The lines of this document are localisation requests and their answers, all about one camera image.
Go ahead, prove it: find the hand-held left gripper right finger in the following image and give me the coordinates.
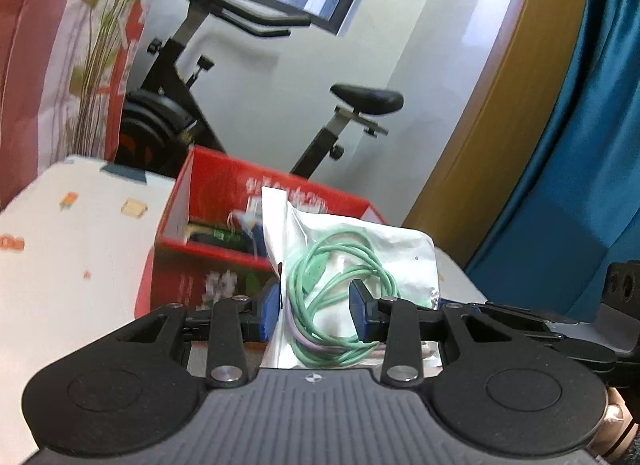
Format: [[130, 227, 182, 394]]
[[348, 278, 507, 389]]

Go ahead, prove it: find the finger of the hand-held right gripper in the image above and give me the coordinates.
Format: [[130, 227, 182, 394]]
[[441, 301, 617, 374]]

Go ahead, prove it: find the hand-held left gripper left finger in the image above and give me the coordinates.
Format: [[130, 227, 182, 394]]
[[114, 277, 281, 389]]

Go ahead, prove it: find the plastic bag with green cable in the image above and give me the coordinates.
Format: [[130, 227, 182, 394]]
[[261, 186, 441, 371]]

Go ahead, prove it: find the green mesh pouch with tassel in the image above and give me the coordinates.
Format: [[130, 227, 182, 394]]
[[192, 228, 251, 252]]

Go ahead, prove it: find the red strawberry print cardboard box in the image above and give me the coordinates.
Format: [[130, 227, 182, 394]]
[[135, 146, 388, 318]]

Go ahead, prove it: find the person's right hand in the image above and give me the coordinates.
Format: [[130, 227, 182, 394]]
[[596, 389, 640, 462]]

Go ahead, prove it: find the blue curtain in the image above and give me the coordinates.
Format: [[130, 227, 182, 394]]
[[465, 0, 640, 326]]

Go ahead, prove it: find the white printed tablecloth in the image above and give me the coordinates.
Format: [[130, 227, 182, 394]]
[[0, 154, 491, 465]]

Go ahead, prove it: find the black exercise bike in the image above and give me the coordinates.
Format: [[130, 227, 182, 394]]
[[119, 0, 405, 191]]

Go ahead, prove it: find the red floral curtain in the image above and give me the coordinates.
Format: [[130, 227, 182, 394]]
[[0, 0, 176, 211]]

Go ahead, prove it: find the wooden door frame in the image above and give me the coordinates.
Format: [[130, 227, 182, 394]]
[[402, 0, 596, 266]]

